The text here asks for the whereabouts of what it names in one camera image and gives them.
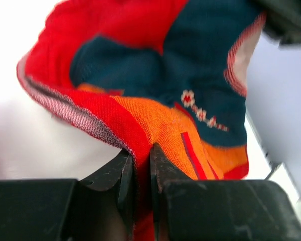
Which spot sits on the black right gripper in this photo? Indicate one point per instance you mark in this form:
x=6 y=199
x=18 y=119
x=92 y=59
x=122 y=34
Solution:
x=283 y=21

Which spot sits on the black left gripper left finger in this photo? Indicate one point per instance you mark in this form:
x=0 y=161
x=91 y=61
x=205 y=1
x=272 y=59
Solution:
x=98 y=207

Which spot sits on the red orange knit sweater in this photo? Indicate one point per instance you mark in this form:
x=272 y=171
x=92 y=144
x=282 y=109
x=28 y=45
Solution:
x=136 y=73

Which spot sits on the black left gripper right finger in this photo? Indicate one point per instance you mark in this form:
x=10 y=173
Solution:
x=185 y=209

